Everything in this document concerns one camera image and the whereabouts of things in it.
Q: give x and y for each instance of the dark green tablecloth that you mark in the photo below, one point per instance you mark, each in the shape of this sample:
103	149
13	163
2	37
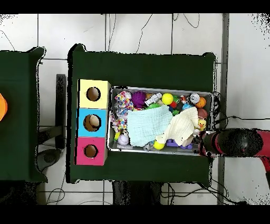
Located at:
16	84
137	69

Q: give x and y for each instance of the cream waffle cloth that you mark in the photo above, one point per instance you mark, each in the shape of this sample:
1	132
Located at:
181	126

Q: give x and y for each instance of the orange round object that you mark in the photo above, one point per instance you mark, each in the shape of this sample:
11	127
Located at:
2	107

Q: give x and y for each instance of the yellow ball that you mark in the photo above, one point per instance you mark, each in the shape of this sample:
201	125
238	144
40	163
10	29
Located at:
167	99
158	145

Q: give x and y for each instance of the dark grey floor base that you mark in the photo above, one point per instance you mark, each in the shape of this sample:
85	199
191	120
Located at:
49	157

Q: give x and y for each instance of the orange toy basketball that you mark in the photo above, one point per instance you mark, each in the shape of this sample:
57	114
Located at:
201	103

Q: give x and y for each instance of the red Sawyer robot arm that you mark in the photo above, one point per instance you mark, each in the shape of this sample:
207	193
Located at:
232	142

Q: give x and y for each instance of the colourful confetti print packet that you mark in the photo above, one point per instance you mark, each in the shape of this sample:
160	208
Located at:
124	100

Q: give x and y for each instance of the wooden box with three holes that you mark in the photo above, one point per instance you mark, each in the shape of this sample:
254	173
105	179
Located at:
99	129

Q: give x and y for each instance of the shallow clear mesh bin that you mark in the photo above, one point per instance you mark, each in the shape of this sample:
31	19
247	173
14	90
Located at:
173	151

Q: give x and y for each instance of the mint waffle cloth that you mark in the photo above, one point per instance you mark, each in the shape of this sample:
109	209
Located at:
147	124

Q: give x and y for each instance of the brown toy football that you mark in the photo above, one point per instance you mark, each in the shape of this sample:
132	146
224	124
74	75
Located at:
203	113

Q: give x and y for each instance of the silver toy camera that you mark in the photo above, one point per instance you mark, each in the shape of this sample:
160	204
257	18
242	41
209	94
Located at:
153	99

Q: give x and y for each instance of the white baseball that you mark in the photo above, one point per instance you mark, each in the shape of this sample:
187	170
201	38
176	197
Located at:
123	140

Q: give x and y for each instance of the black pedestal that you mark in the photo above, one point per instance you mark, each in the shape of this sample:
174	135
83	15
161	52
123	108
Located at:
135	192

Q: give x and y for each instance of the purple spiky ball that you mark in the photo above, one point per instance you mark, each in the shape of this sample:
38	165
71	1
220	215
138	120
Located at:
138	99

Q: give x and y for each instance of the silver drink can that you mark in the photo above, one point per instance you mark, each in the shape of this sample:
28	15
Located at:
194	98

